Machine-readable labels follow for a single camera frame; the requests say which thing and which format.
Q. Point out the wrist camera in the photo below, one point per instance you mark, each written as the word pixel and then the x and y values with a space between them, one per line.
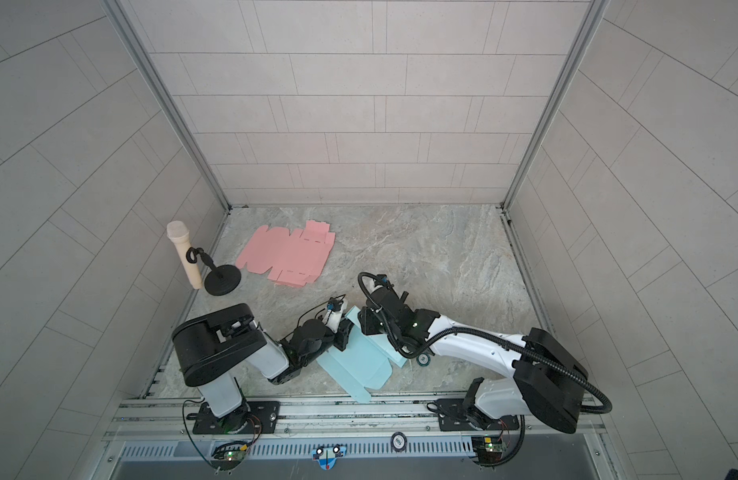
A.
pixel 381 294
pixel 335 308

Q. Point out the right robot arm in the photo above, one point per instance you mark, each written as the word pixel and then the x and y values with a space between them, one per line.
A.
pixel 538 376

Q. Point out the pink flat paper box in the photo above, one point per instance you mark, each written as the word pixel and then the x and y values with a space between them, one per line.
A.
pixel 292 259

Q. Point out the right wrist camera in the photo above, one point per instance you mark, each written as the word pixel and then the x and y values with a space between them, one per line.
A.
pixel 381 294

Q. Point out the black round microphone stand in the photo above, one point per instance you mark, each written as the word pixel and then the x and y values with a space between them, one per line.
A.
pixel 220 280

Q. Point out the round black white badge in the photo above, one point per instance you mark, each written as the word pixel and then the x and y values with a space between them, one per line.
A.
pixel 398 442

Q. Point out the green circuit board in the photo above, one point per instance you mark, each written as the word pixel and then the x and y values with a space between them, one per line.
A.
pixel 489 451
pixel 231 454

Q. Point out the aluminium mounting rail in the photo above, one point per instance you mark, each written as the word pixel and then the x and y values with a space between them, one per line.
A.
pixel 298 417

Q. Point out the right green circuit board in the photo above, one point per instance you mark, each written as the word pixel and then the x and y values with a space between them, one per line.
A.
pixel 489 451

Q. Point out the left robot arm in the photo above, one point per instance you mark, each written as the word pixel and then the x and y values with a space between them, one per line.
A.
pixel 210 346

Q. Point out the blue sticker with eyes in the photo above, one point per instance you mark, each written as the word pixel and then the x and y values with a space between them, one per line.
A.
pixel 326 456

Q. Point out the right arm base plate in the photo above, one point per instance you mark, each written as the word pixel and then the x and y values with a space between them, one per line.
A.
pixel 454 416

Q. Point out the light blue paper box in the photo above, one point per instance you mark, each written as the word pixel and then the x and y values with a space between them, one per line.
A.
pixel 365 363

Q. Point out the blue poker chip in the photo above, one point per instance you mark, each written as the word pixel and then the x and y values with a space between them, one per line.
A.
pixel 423 360

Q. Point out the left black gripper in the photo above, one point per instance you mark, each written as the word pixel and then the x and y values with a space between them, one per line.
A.
pixel 343 335

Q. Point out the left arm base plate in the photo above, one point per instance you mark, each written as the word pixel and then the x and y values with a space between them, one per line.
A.
pixel 255 417

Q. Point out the left green circuit board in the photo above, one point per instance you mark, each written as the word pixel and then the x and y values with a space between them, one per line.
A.
pixel 231 454

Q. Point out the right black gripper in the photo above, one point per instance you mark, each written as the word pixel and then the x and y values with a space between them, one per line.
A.
pixel 366 321

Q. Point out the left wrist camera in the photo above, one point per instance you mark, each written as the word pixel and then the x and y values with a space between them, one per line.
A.
pixel 335 308

